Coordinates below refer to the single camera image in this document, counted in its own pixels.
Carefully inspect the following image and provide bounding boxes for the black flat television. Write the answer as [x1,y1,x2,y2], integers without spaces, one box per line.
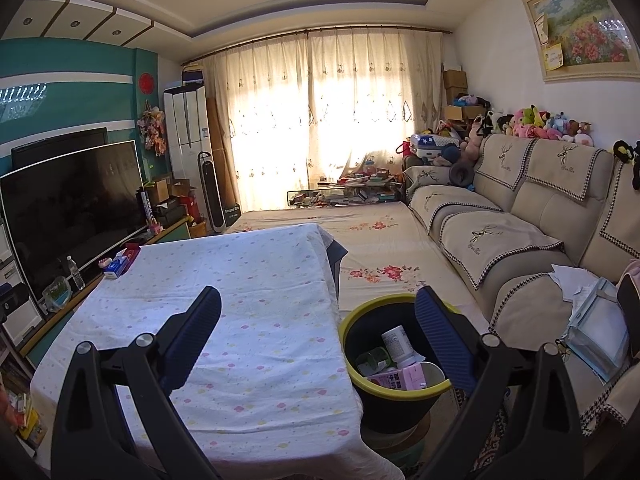
[11,127,109,171]

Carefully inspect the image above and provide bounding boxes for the framed flower picture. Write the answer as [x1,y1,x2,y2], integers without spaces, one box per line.
[522,0,640,83]

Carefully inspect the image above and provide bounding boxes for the open cardboard box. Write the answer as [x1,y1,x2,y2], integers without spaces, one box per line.
[145,175,173,203]

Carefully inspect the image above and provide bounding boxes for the blue plastic packet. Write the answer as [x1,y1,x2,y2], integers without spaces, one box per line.
[565,277,631,383]

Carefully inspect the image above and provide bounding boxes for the white drawer unit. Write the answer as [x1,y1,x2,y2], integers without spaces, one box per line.
[0,220,43,346]

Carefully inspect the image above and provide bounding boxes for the white green-label bottle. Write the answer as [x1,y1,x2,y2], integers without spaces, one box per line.
[381,326,423,368]

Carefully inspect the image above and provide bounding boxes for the black yellow plush toy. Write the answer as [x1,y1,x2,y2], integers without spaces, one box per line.
[612,140,640,191]

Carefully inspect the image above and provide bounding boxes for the glass coffee table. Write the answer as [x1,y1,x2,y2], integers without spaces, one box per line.
[286,175,403,208]

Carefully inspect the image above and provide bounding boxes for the red canister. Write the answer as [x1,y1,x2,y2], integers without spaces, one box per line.
[177,192,201,223]

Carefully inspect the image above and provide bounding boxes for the yellow card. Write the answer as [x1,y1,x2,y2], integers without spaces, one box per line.
[542,42,566,70]

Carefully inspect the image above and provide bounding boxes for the clear water bottle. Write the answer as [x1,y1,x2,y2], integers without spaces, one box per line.
[66,255,87,291]

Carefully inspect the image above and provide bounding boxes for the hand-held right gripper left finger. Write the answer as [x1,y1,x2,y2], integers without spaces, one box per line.
[50,285,223,480]

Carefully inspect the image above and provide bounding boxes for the beige sofa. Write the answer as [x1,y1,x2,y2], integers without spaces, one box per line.
[402,132,640,436]

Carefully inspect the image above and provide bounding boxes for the curtain rod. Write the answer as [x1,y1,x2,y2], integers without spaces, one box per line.
[180,30,453,68]

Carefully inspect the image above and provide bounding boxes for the grey neck pillow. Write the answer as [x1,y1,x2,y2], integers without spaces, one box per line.
[449,162,476,186]

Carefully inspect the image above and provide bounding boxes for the white papers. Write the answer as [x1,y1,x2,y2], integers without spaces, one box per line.
[550,264,601,303]

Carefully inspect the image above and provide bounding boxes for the blue table under cloth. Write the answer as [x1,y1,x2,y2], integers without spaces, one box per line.
[322,237,348,306]

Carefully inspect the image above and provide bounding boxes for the black printed box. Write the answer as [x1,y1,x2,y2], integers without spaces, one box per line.
[137,187,153,226]

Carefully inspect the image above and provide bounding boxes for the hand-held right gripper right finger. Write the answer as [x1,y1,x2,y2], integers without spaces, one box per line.
[414,285,586,480]

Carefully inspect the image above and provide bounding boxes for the brown wooden board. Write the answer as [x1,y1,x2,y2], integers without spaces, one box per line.
[206,97,238,211]

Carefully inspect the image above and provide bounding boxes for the black yellow-rimmed trash bin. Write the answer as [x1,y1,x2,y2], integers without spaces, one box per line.
[337,295,453,436]

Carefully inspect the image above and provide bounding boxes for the star print bag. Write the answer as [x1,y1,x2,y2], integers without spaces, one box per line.
[410,132,453,153]

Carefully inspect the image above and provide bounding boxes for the floral cream sheet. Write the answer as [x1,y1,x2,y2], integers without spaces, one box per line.
[227,202,496,331]

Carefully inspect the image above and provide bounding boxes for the white standing air conditioner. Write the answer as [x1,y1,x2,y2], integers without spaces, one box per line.
[163,84,213,221]

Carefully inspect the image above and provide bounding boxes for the row of books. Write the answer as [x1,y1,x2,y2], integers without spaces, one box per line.
[0,345,48,453]

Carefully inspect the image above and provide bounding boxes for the white green plastic bottle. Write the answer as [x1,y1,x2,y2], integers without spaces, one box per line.
[356,347,391,376]

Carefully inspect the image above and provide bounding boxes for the large curved television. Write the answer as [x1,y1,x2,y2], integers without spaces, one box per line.
[0,140,151,301]

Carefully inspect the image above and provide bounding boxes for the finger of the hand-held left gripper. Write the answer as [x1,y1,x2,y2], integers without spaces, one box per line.
[0,282,29,323]

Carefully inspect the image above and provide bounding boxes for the pink white carton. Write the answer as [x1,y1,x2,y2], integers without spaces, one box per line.
[367,362,428,391]

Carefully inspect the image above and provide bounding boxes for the stacked cardboard boxes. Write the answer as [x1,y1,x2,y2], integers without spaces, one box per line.
[442,69,471,121]

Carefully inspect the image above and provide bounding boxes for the row of plush toys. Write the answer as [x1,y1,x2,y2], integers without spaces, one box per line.
[477,105,596,148]

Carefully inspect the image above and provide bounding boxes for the blue white tissue pack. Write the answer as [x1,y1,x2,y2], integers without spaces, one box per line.
[104,255,132,279]

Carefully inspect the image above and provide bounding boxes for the cream embroidered curtain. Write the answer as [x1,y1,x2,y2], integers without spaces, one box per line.
[200,35,313,213]
[306,30,446,186]

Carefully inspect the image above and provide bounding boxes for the black tower fan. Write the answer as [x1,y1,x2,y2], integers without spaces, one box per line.
[197,151,226,234]

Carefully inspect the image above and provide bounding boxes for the white dotted tablecloth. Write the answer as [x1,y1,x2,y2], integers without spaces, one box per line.
[30,222,406,480]

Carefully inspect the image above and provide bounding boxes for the artificial flower decoration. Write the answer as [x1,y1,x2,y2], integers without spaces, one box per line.
[136,105,167,153]

